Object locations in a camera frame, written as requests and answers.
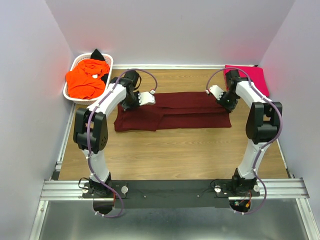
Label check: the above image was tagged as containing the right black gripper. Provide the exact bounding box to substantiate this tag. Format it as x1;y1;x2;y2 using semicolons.
215;91;238;113

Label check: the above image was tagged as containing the maroon t shirt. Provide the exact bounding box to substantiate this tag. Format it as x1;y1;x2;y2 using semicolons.
114;91;232;132

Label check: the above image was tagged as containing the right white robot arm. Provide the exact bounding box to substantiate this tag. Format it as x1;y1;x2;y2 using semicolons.
209;67;283;196

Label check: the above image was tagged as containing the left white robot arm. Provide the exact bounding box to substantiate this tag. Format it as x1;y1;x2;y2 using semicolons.
73;69;143;198

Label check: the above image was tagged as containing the folded pink t shirt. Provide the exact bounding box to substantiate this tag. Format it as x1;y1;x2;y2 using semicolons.
225;65;270;97

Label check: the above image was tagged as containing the orange t shirt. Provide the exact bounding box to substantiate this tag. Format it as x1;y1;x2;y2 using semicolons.
65;58;110;100

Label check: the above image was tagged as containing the black t shirt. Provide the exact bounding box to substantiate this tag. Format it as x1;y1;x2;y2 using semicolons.
90;49;110;84

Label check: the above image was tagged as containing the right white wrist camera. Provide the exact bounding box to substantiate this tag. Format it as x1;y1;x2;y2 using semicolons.
207;85;227;100

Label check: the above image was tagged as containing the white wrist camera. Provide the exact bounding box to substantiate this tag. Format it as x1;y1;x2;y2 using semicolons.
138;91;156;106
207;85;227;100

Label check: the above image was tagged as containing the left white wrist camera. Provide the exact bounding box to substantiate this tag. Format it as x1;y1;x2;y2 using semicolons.
138;91;156;106

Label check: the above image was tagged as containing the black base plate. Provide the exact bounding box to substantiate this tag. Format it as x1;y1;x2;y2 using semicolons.
78;179;260;213

